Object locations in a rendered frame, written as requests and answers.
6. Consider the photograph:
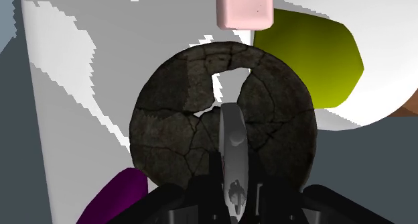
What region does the grey narrow curved object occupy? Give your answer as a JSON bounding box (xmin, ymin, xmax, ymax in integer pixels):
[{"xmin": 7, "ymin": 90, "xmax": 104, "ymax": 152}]
[{"xmin": 218, "ymin": 102, "xmax": 251, "ymax": 224}]

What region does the pink rounded block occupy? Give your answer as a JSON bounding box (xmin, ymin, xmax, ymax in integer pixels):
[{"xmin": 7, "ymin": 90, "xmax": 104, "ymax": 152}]
[{"xmin": 215, "ymin": 0, "xmax": 275, "ymax": 32}]

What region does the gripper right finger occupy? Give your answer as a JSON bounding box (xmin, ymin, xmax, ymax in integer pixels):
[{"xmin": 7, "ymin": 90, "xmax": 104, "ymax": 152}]
[{"xmin": 242, "ymin": 150, "xmax": 395, "ymax": 224}]

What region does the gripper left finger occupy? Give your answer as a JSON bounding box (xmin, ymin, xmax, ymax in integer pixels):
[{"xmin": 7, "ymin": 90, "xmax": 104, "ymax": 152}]
[{"xmin": 107, "ymin": 150, "xmax": 229, "ymax": 224}]

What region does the dark cracked stone ring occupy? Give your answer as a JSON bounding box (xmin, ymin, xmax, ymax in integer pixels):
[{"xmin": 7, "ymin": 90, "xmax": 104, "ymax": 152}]
[{"xmin": 129, "ymin": 41, "xmax": 318, "ymax": 194}]

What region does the purple rounded object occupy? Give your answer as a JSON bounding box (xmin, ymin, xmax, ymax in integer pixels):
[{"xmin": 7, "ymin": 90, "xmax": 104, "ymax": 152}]
[{"xmin": 75, "ymin": 166, "xmax": 149, "ymax": 224}]

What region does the white bowl with green inside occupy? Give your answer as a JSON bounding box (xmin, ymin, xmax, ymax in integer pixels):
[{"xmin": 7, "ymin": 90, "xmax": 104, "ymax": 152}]
[{"xmin": 249, "ymin": 0, "xmax": 418, "ymax": 131}]

